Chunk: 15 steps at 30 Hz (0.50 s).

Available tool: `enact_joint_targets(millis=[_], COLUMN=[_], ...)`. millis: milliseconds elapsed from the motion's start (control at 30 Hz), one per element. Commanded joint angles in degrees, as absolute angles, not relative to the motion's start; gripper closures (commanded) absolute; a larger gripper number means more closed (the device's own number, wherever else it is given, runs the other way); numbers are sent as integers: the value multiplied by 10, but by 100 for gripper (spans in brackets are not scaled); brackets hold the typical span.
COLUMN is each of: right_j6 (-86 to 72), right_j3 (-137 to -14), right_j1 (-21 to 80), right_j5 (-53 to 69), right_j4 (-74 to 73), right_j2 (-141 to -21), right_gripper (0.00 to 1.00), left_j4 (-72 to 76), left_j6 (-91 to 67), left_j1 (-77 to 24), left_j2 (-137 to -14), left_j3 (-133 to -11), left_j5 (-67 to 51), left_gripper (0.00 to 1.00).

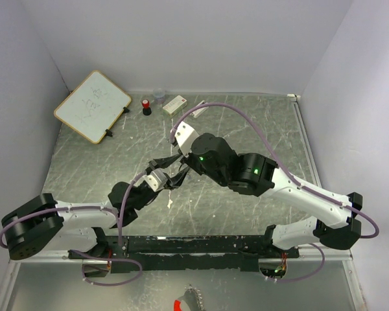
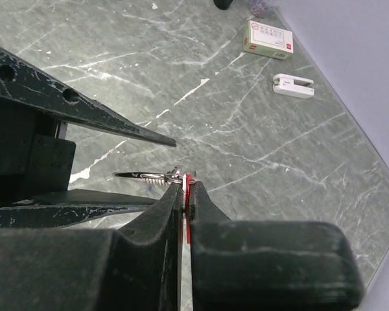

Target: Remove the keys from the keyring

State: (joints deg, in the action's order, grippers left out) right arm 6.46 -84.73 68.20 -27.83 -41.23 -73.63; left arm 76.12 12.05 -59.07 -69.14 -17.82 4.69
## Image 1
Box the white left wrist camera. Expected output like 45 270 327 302
143 168 168 192

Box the yellow framed whiteboard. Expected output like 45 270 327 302
54 70 132 144

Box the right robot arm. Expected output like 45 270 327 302
174 130 361 258

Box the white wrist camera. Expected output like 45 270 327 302
143 168 168 192
171 121 199 157

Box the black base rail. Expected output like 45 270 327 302
86 229 299 273

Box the red white tool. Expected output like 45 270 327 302
173 284 206 311

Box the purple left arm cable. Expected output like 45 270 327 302
0 168 153 249

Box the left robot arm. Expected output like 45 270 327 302
0 154 188 260

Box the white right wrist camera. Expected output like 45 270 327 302
171 121 199 157

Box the green white staple box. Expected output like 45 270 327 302
162 95 187 117

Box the red black stamp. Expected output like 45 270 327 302
141 99 152 116

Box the paper clip jar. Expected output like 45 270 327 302
153 88 165 104

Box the white stapler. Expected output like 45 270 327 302
190 100 207 119

